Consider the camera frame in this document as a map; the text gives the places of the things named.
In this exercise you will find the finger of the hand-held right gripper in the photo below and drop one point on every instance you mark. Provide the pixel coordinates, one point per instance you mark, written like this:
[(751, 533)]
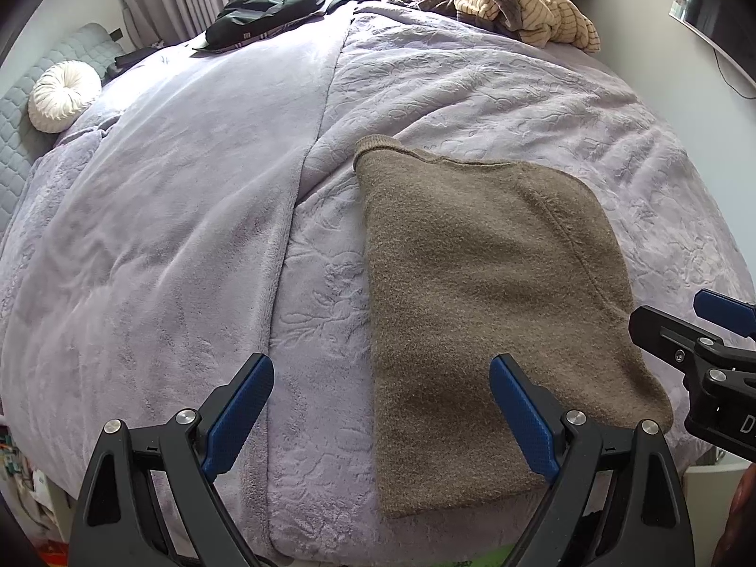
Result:
[(726, 310), (658, 331)]

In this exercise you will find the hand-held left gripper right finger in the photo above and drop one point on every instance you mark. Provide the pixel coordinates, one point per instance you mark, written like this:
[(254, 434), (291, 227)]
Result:
[(525, 413)]

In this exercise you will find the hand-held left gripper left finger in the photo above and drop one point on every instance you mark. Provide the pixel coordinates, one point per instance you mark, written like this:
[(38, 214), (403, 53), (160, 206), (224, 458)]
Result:
[(239, 407)]

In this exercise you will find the olive brown knit sweater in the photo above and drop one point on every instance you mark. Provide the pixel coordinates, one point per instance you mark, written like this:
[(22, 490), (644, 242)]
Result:
[(490, 283)]

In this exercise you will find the person's right hand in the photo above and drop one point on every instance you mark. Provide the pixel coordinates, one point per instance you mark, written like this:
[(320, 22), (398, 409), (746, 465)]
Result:
[(738, 520)]

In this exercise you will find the white bedside cabinet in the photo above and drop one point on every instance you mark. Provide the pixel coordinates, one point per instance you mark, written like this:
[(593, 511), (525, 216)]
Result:
[(706, 508)]

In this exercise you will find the lilac plush blanket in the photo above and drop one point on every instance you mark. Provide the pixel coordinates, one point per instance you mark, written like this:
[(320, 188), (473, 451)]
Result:
[(177, 218)]

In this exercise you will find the colourful floor clutter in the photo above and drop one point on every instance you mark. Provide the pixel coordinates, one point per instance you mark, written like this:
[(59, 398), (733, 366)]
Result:
[(29, 484)]

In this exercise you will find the cream striped garment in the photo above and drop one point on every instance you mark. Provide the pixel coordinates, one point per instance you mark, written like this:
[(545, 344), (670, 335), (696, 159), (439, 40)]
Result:
[(561, 18)]

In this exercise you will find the grey quilted headboard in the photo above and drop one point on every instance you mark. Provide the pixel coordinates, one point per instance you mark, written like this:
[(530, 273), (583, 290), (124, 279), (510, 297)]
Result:
[(15, 147)]

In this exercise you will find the round white pleated pillow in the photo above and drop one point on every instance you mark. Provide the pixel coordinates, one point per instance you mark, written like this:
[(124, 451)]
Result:
[(62, 97)]

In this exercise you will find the brown fleece garment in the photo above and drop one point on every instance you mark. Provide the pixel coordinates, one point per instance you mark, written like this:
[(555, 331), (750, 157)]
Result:
[(443, 3)]

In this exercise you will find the black jacket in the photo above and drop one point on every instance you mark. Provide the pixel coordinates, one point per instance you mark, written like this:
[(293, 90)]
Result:
[(260, 12)]

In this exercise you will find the wall television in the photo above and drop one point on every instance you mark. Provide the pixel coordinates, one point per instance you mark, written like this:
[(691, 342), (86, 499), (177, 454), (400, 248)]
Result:
[(720, 18)]

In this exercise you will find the black wall socket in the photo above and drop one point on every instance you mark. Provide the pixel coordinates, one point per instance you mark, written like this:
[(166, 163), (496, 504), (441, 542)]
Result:
[(116, 34)]

